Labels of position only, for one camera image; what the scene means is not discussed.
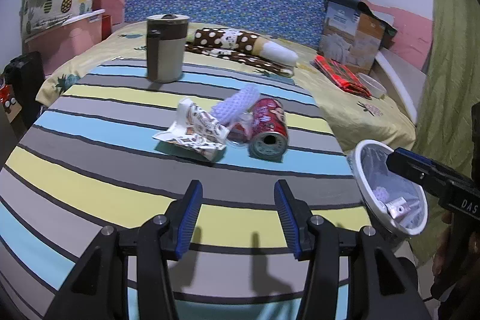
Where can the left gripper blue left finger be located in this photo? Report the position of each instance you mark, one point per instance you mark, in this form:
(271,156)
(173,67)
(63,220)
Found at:
(182,215)

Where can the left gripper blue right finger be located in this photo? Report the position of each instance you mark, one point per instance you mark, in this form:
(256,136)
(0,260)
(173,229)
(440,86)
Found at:
(294,215)

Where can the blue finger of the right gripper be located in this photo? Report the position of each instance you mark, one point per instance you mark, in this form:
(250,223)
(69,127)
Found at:
(416,168)

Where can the printed snack wrapper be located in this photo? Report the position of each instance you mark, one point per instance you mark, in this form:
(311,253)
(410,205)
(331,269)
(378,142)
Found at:
(196,130)

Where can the white round trash bin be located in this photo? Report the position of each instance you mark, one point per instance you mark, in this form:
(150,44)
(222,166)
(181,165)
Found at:
(386,188)

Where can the person's right hand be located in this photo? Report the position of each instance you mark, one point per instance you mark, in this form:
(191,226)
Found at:
(456,261)

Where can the green curtain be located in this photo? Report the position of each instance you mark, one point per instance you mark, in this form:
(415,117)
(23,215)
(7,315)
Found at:
(443,131)

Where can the translucent bin liner bag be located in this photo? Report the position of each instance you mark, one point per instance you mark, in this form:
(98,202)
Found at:
(393,188)

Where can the yellow bed sheet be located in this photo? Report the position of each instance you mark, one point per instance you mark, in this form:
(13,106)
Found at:
(351,118)

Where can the striped table cover cloth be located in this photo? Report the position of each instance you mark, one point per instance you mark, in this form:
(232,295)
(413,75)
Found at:
(91,160)

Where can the white plastic bowl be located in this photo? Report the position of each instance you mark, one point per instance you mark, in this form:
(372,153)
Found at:
(376,89)

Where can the red green plaid cloth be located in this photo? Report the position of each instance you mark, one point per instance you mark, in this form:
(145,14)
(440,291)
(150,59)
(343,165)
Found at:
(341,76)

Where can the bedding package box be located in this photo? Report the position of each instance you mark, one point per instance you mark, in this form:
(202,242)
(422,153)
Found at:
(352,35)

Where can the beige brown lidded mug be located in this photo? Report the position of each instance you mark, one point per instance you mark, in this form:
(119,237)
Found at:
(165,46)

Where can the pink storage box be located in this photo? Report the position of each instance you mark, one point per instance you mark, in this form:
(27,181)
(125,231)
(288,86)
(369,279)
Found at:
(61,43)

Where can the black bag on floor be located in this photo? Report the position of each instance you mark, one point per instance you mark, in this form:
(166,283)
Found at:
(26,75)

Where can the red toy car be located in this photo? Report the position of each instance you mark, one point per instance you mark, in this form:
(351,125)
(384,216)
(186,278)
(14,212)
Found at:
(7,98)

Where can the white bed side rail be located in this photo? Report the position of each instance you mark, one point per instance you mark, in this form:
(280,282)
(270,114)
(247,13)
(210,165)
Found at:
(403,82)

